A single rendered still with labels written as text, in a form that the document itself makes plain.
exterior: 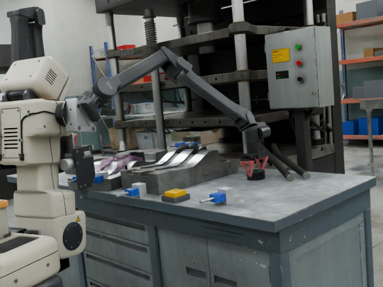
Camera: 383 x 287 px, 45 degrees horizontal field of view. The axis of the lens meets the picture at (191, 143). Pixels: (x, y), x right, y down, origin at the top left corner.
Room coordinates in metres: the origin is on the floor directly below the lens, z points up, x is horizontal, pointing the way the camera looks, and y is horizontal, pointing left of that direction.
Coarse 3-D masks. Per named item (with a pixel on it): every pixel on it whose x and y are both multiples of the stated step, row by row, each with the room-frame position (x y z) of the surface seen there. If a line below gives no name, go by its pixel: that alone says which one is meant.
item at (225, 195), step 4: (220, 188) 1.66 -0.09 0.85; (224, 188) 1.66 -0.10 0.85; (228, 188) 1.65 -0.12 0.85; (232, 188) 1.65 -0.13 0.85; (216, 192) 1.66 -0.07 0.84; (220, 192) 1.66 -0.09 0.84; (224, 192) 1.64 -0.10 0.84; (228, 192) 1.64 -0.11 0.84; (232, 192) 1.65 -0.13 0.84; (212, 196) 1.64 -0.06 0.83; (216, 196) 1.62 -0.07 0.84; (220, 196) 1.62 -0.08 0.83; (224, 196) 1.63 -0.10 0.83; (228, 196) 1.64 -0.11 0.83; (232, 196) 1.65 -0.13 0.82; (200, 200) 1.60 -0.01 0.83; (204, 200) 1.61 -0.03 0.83; (208, 200) 1.62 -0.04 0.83; (212, 200) 1.64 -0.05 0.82; (216, 200) 1.62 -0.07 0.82; (220, 200) 1.62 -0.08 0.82; (224, 200) 1.63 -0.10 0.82; (228, 200) 1.64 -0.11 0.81; (232, 200) 1.65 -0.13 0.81
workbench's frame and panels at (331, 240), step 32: (96, 192) 2.11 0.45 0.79; (352, 192) 1.73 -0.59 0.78; (96, 224) 2.24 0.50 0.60; (128, 224) 2.07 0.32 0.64; (160, 224) 1.86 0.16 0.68; (192, 224) 1.72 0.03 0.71; (224, 224) 1.60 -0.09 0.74; (256, 224) 1.44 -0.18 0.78; (288, 224) 1.44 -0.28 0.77; (320, 224) 1.60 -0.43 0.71; (352, 224) 1.77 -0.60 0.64; (96, 256) 2.27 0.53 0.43; (128, 256) 2.07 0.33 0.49; (160, 256) 1.90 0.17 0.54; (192, 256) 1.75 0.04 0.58; (224, 256) 1.63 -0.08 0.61; (256, 256) 1.52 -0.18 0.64; (288, 256) 1.46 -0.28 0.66; (320, 256) 1.61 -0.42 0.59; (352, 256) 1.76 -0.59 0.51
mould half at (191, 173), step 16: (160, 160) 2.23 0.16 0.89; (176, 160) 2.16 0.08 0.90; (192, 160) 2.09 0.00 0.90; (208, 160) 2.09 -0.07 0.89; (224, 160) 2.27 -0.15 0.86; (128, 176) 2.03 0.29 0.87; (160, 176) 1.90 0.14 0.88; (176, 176) 1.96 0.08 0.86; (192, 176) 2.02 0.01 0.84; (208, 176) 2.09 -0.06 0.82; (224, 176) 2.16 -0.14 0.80; (160, 192) 1.89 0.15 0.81
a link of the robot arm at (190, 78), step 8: (184, 64) 1.95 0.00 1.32; (184, 72) 1.97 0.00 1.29; (192, 72) 1.99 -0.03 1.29; (176, 80) 2.01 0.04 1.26; (184, 80) 1.98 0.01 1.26; (192, 80) 1.97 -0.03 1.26; (200, 80) 2.00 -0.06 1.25; (192, 88) 2.00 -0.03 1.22; (200, 88) 1.98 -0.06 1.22; (208, 88) 2.00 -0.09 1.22; (208, 96) 2.00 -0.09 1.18; (216, 96) 2.00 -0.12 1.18; (224, 96) 2.03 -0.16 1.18; (216, 104) 2.01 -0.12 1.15; (224, 104) 2.01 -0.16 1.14; (232, 104) 2.03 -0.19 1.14; (224, 112) 2.03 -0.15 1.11; (232, 112) 2.02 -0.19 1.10; (240, 112) 2.02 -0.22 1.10; (232, 120) 2.05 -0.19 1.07; (240, 120) 2.04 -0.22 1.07; (240, 128) 2.07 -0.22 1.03
